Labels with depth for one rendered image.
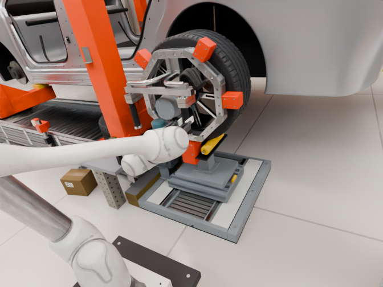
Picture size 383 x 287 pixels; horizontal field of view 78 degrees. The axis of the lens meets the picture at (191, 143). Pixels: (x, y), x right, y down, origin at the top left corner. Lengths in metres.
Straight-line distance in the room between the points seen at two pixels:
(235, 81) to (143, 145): 0.72
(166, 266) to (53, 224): 0.52
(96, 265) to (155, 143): 0.46
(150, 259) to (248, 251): 0.62
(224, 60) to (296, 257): 1.16
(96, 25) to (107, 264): 1.23
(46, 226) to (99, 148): 0.41
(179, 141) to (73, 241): 0.59
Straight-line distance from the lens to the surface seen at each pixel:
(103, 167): 1.73
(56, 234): 1.08
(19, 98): 3.45
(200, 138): 1.45
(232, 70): 1.32
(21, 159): 0.77
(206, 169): 1.80
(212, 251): 1.61
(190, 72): 1.19
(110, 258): 0.97
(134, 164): 0.87
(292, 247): 1.64
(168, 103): 1.27
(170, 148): 0.75
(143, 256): 1.30
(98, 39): 1.60
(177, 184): 1.86
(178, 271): 1.21
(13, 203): 0.98
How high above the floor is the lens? 1.31
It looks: 30 degrees down
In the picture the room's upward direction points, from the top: 9 degrees counter-clockwise
